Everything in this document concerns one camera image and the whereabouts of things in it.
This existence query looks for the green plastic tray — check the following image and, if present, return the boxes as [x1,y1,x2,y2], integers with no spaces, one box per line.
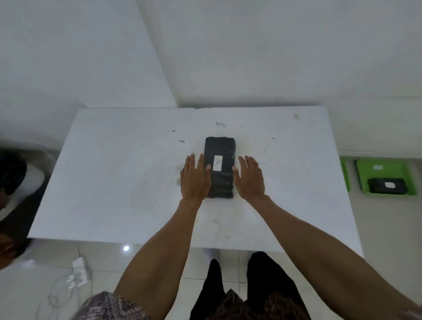
[355,159,417,196]
[340,158,351,192]

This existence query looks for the person's right hand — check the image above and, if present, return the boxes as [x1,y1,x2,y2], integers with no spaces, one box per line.
[232,156,266,202]

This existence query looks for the black trousers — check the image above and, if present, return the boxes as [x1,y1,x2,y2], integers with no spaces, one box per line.
[189,251,312,320]

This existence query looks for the person's left forearm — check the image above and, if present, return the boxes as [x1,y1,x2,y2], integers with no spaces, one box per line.
[112,197,211,320]

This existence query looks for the person's left hand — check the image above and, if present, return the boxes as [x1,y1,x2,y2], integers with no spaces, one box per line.
[180,153,212,202]

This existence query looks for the white cable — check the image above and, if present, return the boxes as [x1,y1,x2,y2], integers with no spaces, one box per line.
[35,247,83,320]

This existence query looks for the person's right forearm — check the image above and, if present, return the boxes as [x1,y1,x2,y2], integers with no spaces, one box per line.
[246,195,422,320]

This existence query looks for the white table leg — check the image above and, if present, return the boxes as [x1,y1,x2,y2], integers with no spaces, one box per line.
[202,248,219,265]

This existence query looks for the patterned woven shirt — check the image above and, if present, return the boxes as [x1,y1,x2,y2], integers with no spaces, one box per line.
[71,289,422,320]

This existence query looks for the white power strip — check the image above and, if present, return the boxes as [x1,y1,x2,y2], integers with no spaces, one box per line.
[67,257,91,290]

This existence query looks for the black block with white label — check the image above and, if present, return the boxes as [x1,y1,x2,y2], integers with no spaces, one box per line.
[204,136,236,200]
[367,178,409,195]

